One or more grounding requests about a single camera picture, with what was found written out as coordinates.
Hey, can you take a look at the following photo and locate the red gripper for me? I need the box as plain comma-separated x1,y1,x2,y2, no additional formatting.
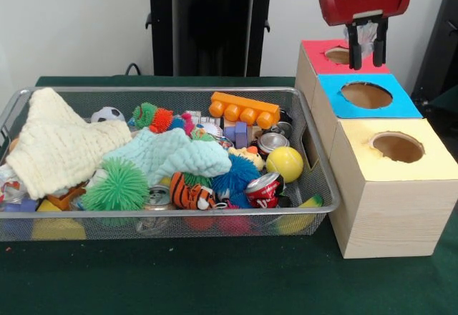
318,0,412,72

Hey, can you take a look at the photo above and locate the clear plastic bottle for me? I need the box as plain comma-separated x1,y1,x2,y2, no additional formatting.
342,21,380,58

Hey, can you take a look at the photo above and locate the orange building block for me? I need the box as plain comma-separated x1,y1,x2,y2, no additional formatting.
209,92,282,130

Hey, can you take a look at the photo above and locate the purple toy block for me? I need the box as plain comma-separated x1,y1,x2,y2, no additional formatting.
233,121,250,148

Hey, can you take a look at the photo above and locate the red soda can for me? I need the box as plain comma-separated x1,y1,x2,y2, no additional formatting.
245,171,286,209

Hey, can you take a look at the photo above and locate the wooden box with three holes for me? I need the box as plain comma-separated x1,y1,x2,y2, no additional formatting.
295,39,458,259

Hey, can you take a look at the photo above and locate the clear mesh bin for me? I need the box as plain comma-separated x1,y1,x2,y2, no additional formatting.
0,85,341,243

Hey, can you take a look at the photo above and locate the black stand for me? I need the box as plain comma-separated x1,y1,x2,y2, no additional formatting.
410,0,458,140

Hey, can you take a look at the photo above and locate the dark green side tablecloth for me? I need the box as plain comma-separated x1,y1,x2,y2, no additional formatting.
429,84,458,111

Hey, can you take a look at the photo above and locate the yellow ball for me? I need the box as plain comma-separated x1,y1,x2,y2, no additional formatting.
265,146,304,183

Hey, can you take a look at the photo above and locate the large multicolour spiky caterpillar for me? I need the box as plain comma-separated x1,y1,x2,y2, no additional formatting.
210,153,262,209

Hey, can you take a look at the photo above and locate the mint knitted cloth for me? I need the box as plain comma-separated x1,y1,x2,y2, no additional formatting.
102,127,233,185

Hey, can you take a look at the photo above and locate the tiger plush toy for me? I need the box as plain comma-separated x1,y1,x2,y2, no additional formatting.
170,171,228,210

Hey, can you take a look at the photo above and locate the small soccer ball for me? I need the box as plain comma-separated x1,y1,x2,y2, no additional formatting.
91,106,127,123

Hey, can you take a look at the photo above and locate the green spiky ball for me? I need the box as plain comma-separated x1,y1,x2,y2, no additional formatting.
81,157,150,211

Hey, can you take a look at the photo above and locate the cream knitted cloth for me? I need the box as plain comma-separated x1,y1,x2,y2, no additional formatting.
5,87,133,200

